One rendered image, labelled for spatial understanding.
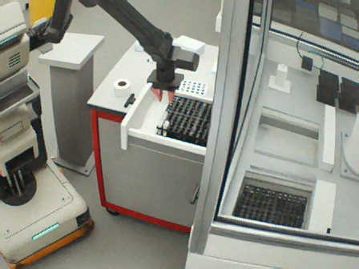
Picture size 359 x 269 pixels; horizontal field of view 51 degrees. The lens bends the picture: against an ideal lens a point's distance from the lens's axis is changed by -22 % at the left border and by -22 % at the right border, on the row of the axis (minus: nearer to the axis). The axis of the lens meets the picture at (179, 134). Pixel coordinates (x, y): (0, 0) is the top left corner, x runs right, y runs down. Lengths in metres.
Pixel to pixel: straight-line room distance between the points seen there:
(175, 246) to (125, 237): 0.26
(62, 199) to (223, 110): 1.41
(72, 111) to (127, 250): 0.78
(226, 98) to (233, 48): 0.10
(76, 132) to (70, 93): 0.26
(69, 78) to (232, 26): 1.60
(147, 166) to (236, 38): 1.31
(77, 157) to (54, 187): 0.47
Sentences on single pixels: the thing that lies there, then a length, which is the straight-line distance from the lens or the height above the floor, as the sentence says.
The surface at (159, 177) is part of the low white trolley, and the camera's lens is 1.96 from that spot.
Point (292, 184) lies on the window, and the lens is 0.88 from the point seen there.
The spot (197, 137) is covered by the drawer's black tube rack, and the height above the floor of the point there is 0.90.
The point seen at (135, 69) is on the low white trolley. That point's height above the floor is 0.76.
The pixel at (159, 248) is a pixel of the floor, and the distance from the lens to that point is 2.24.
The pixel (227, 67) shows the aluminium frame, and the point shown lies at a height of 1.49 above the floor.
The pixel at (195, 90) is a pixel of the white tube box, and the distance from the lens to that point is 1.82.
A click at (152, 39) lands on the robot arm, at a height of 1.26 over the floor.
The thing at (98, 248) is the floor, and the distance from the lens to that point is 2.24.
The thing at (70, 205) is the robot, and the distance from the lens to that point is 2.07.
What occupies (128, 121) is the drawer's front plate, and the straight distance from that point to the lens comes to 1.47.
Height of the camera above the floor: 1.89
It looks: 42 degrees down
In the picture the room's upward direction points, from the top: 5 degrees clockwise
